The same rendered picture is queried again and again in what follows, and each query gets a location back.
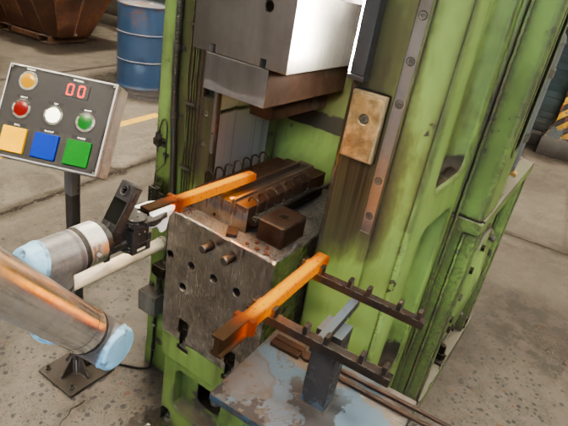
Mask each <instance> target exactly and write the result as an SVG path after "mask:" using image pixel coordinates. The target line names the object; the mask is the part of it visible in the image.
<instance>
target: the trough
mask: <svg viewBox="0 0 568 426"><path fill-rule="evenodd" d="M305 167H308V166H307V165H304V164H303V163H298V164H296V165H293V166H291V167H288V168H286V169H283V170H281V171H279V172H275V173H273V174H271V175H269V176H266V177H263V178H261V179H259V180H256V181H254V182H252V183H248V184H246V185H243V186H242V187H239V188H235V189H234V190H231V191H229V192H226V193H224V194H223V199H225V200H227V201H229V202H231V203H232V199H230V197H231V196H234V197H237V196H239V195H241V194H245V193H247V192H248V191H251V190H253V189H255V188H258V187H260V186H263V185H265V184H267V183H270V182H273V181H275V180H277V179H279V178H282V177H285V176H286V175H288V174H291V173H293V172H296V171H298V170H301V169H303V168H305Z"/></svg>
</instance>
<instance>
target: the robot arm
mask: <svg viewBox="0 0 568 426"><path fill-rule="evenodd" d="M142 190H143V189H142V188H141V187H140V186H139V185H137V184H136V183H133V182H130V181H129V180H126V179H124V180H122V182H121V183H120V185H119V187H118V189H117V192H116V193H115V195H114V197H113V199H112V202H111V204H110V205H109V207H108V209H107V211H106V214H105V216H104V218H103V220H102V222H101V223H100V222H96V223H94V222H93V221H85V222H82V223H80V224H78V225H75V226H73V227H70V228H68V229H65V230H63V231H61V232H57V233H54V234H52V235H50V236H47V237H44V238H41V239H38V240H33V241H30V242H28V243H27V244H26V245H23V246H21V247H19V248H17V249H15V250H14V252H13V253H10V252H9V251H7V250H6V249H5V248H3V247H1V246H0V319H1V320H4V321H6V322H8V323H9V324H12V325H15V326H17V327H19V328H20V329H23V330H26V331H28V332H29V333H30V334H31V336H32V337H33V338H34V339H35V340H36V341H38V342H40V343H43V344H47V345H58V346H60V347H62V348H64V349H65V350H66V351H68V352H71V353H72V354H74V355H76V356H78V357H80V358H83V359H85V360H87V361H88V362H90V363H92V364H94V365H95V366H96V368H98V369H102V370H106V371H107V370H111V369H114V368H115V367H117V366H118V365H119V364H120V363H121V362H122V361H123V360H124V358H125V357H126V355H127V354H128V352H129V350H130V348H131V346H132V344H133V341H134V332H133V330H132V329H131V328H130V327H128V326H127V325H126V324H123V323H122V322H120V321H118V320H116V319H114V318H113V317H112V316H110V315H109V314H107V313H105V312H104V311H102V310H100V309H99V308H97V307H95V306H92V305H90V304H89V303H87V302H86V301H85V300H83V299H82V298H79V297H78V296H76V295H75V292H74V275H75V274H77V273H79V272H81V271H83V270H86V269H88V268H90V267H91V266H93V265H96V264H98V263H101V262H104V263H106V262H108V261H110V255H112V254H115V253H116V252H118V251H122V252H124V253H125V254H130V255H131V256H134V255H136V254H138V253H140V252H142V251H144V250H146V249H149V248H150V240H151V232H149V228H154V227H157V228H158V230H159V232H164V231H165V230H166V229H167V223H168V220H169V216H170V215H171V214H172V213H173V211H174V210H175V205H168V206H166V207H163V208H160V209H158V210H153V211H152V212H149V215H148V214H145V213H143V210H142V209H140V206H141V205H144V204H147V203H150V202H152V201H147V202H146V201H142V202H137V201H138V199H139V197H140V195H141V193H142ZM144 246H145V248H143V249H141V250H140V251H137V249H140V248H142V247H144ZM126 249H127V250H128V251H127V250H126Z"/></svg>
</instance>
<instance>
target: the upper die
mask: <svg viewBox="0 0 568 426"><path fill-rule="evenodd" d="M347 70H348V66H345V67H339V68H328V69H322V70H316V71H311V72H305V73H300V74H289V75H284V74H279V73H277V72H273V71H270V70H268V69H265V67H257V66H254V65H252V64H249V63H244V62H241V61H238V60H236V59H233V58H229V57H225V56H222V55H220V54H217V53H215V52H209V51H207V52H206V60H205V78H204V88H206V89H208V90H213V91H215V92H218V93H220V94H223V95H225V96H229V97H231V98H234V99H237V100H240V101H243V102H246V103H248V104H251V105H253V106H256V107H260V108H263V109H265V108H268V107H275V106H279V105H283V104H287V103H290V102H295V101H301V100H305V99H308V98H313V97H316V96H323V95H327V94H330V93H335V92H338V91H343V89H344V84H345V81H346V77H347Z"/></svg>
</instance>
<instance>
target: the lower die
mask: <svg viewBox="0 0 568 426"><path fill-rule="evenodd" d="M298 163H303V164H304V165H307V166H308V167H305V168H303V169H301V170H298V171H296V172H293V173H291V174H288V175H286V176H285V177H281V178H279V179H277V180H275V181H273V182H270V183H267V184H265V185H263V186H260V187H258V188H255V189H253V190H251V191H248V192H247V193H245V194H241V195H239V196H237V197H235V198H232V203H231V202H229V201H227V200H225V199H223V194H224V193H226V192H224V193H221V194H218V195H215V196H213V197H210V198H208V199H204V200H201V201H199V202H197V203H194V204H193V207H194V208H196V209H198V210H201V211H203V212H204V213H206V214H208V215H210V216H213V213H216V216H213V217H215V218H216V219H218V220H220V221H223V222H225V223H226V224H228V225H230V226H233V227H238V230H240V231H242V232H244V233H246V232H248V231H250V230H252V229H254V228H256V227H251V226H250V225H249V220H250V219H251V218H252V217H253V216H254V214H255V212H256V208H257V202H256V200H255V199H251V200H250V201H249V202H248V199H249V197H251V196H254V197H256V198H257V199H258V200H259V213H261V212H263V211H264V210H265V206H266V200H267V198H266V196H265V195H263V194H261V195H260V197H258V194H259V193H260V192H265V193H266V194H267V195H268V196H269V204H268V209H269V208H271V207H273V206H274V203H275V200H276V193H275V191H273V190H270V192H269V193H267V190H268V189H269V188H274V189H275V190H276V191H277V193H278V199H277V204H278V205H279V204H280V203H281V202H282V200H283V198H284V193H285V189H284V188H283V187H282V186H279V187H278V189H276V186H277V185H278V184H283V185H284V186H285V187H286V188H287V196H286V200H288V199H290V198H291V195H292V189H293V186H292V184H291V183H287V185H285V182H286V181H287V180H291V181H292V180H293V179H294V178H295V177H301V175H302V174H303V173H307V174H308V175H309V176H310V178H311V182H310V186H309V188H312V187H317V188H318V187H320V186H322V185H323V183H324V179H325V172H322V171H320V170H317V169H315V168H314V166H313V165H310V164H308V163H306V162H304V161H298V162H296V161H293V160H291V159H288V158H287V159H285V160H283V159H281V158H280V157H274V158H272V159H269V160H268V161H263V162H261V163H260V164H255V165H253V166H252V167H247V168H244V169H242V170H239V171H237V172H234V173H233V174H231V173H230V174H228V175H226V176H224V177H219V178H217V179H215V181H212V180H211V181H209V182H207V183H202V184H200V185H198V186H195V187H194V188H198V187H201V186H204V185H206V184H209V183H213V182H216V181H219V180H222V179H224V178H229V177H231V176H234V175H237V174H239V173H241V172H246V171H251V172H254V173H257V175H256V180H259V179H261V178H264V177H266V176H269V175H271V174H273V173H275V172H279V171H281V170H283V169H286V168H288V167H291V166H293V165H296V164H298ZM256 180H255V181H256ZM302 180H303V189H302V192H304V191H305V190H306V189H307V187H308V183H309V178H308V177H307V176H306V175H304V176H303V178H302ZM294 184H295V191H294V196H296V195H298V193H299V191H300V187H301V181H300V180H299V179H295V181H294ZM231 190H233V189H231ZM231 190H228V191H227V192H229V191H231Z"/></svg>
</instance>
